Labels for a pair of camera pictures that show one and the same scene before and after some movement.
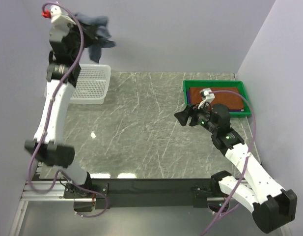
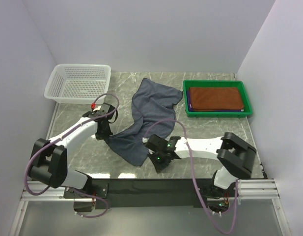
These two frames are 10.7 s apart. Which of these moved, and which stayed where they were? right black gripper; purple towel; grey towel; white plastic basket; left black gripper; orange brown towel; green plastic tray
Moved: left black gripper; right black gripper; grey towel
Stayed: orange brown towel; white plastic basket; green plastic tray; purple towel
